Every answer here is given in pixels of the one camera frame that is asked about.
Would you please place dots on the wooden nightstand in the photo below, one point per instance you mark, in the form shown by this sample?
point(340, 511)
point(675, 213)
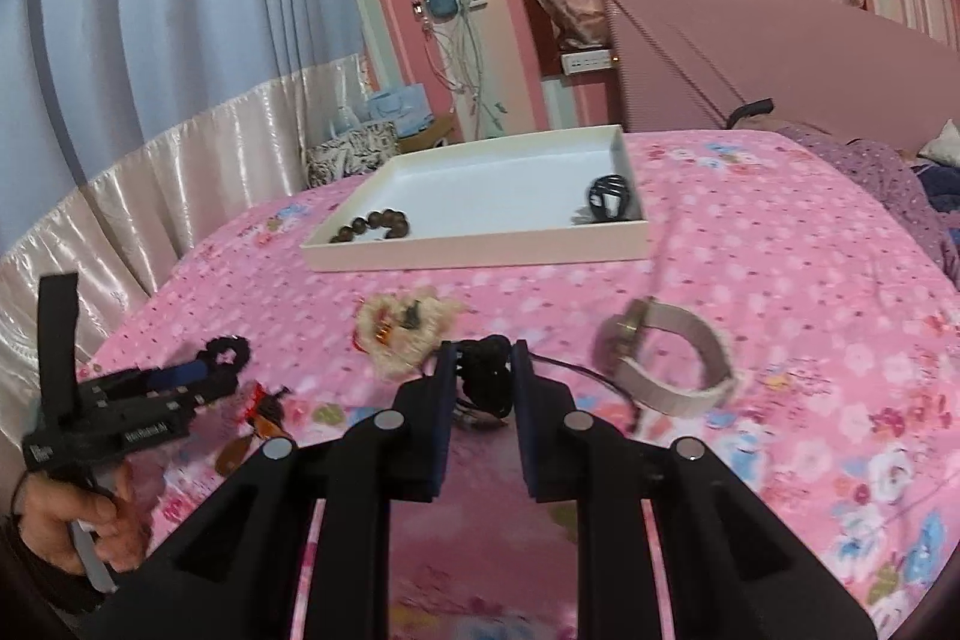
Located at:
point(431, 134)

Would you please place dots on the cream satin curtain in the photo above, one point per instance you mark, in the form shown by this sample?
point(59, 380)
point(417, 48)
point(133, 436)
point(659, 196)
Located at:
point(187, 160)

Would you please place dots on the beige band wrist watch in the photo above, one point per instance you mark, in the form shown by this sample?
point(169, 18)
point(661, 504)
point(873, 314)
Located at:
point(705, 347)

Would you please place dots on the pink floral bedsheet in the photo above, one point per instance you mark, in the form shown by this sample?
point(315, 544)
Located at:
point(787, 310)

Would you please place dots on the blue curtain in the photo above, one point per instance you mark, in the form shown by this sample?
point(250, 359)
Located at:
point(150, 10)

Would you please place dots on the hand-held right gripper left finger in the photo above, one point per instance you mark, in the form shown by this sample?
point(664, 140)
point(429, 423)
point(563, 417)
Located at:
point(448, 415)

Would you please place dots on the purple quilt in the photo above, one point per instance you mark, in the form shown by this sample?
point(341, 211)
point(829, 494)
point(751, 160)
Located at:
point(885, 175)

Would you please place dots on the person's left forearm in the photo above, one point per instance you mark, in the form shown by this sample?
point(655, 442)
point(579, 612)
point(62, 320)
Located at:
point(37, 572)

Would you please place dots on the white power strip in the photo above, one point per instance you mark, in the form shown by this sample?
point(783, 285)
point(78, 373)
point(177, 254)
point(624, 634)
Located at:
point(586, 61)

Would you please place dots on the blue pouch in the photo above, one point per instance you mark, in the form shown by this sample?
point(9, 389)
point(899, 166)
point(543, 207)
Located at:
point(440, 3)

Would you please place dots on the red knot charm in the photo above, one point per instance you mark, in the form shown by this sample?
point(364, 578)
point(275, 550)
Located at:
point(262, 407)

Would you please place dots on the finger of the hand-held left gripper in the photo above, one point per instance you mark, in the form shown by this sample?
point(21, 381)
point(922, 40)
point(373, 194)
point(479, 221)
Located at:
point(202, 396)
point(176, 374)

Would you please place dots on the pink ribbed headboard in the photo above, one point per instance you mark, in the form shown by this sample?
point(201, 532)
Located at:
point(750, 63)

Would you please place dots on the person's left hand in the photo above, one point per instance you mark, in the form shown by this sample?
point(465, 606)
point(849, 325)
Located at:
point(56, 520)

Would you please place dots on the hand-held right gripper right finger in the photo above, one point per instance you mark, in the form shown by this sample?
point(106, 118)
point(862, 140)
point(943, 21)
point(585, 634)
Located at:
point(523, 430)

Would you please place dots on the white pillow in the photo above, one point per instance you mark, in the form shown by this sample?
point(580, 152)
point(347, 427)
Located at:
point(943, 144)

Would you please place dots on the white shallow tray box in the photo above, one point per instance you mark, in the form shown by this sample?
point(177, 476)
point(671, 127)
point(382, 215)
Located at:
point(487, 197)

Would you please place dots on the light blue gift bag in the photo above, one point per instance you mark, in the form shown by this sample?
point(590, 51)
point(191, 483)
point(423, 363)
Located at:
point(401, 108)

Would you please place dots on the cream fluffy scrunchie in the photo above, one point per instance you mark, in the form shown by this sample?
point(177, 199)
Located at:
point(390, 340)

